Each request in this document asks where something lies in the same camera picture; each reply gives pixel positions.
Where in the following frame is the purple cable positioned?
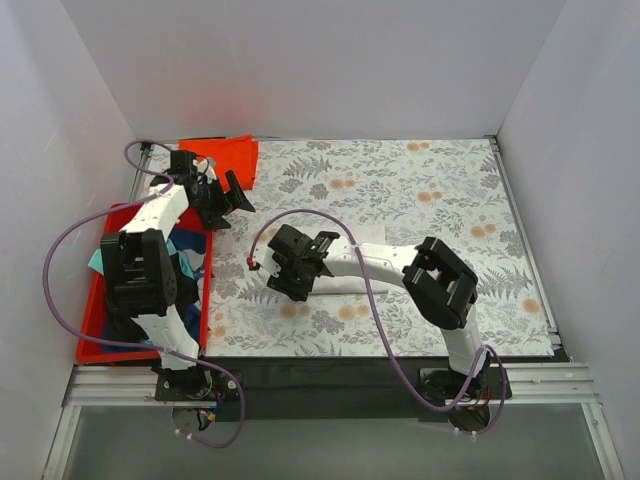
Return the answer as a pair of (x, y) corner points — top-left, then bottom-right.
(247, 209), (512, 436)
(42, 140), (247, 450)

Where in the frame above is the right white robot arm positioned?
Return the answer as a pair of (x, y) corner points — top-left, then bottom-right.
(252, 225), (489, 398)

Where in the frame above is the folded orange t shirt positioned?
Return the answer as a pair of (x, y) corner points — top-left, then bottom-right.
(179, 135), (259, 191)

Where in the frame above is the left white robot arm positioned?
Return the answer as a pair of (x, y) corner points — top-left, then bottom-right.
(100, 150), (254, 400)

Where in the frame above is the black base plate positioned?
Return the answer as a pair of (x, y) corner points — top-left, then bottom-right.
(154, 357), (505, 423)

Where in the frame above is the black garment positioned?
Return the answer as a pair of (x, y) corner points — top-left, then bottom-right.
(175, 276), (200, 310)

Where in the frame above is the teal garment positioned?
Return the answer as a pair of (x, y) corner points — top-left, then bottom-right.
(88, 249), (104, 275)

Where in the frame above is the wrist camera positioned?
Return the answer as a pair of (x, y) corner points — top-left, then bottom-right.
(247, 245), (281, 277)
(197, 157), (217, 184)

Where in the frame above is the floral table mat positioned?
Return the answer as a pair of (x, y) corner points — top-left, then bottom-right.
(207, 139), (558, 357)

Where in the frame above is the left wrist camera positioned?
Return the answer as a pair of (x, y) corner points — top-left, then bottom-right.
(197, 157), (217, 184)

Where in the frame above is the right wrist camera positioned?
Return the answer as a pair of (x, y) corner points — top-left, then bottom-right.
(247, 245), (281, 277)

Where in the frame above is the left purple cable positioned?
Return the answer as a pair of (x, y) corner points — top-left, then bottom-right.
(42, 140), (247, 450)

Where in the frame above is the dark blue garment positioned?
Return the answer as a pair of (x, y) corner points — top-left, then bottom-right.
(102, 228), (206, 344)

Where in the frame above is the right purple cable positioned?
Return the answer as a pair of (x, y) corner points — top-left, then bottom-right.
(247, 209), (512, 436)

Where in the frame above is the white t shirt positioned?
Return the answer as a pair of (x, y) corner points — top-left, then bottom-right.
(312, 224), (404, 297)

